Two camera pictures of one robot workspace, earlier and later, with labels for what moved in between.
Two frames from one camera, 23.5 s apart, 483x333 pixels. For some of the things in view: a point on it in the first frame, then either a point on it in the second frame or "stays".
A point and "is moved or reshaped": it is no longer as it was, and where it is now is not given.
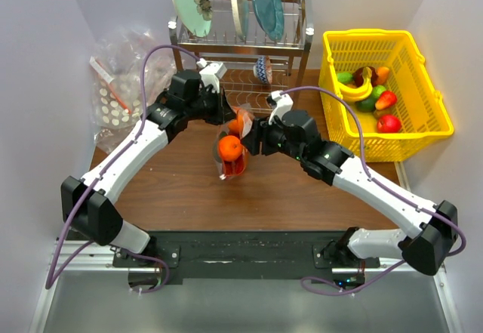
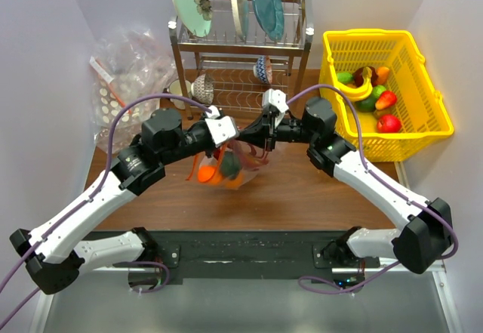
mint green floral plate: (192, 1) stays
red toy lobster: (235, 168) -> (248, 156)
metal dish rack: (256, 66) stays
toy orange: (230, 147) -> (235, 183)
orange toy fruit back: (383, 74) stays
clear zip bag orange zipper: (229, 156) is moved or reshaped
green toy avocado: (368, 104) stays
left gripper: (223, 112) -> (208, 152)
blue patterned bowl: (263, 69) stays
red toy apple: (389, 124) stays
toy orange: (235, 126) is moved or reshaped
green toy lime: (345, 77) stays
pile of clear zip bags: (115, 72) stays
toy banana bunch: (356, 94) stays
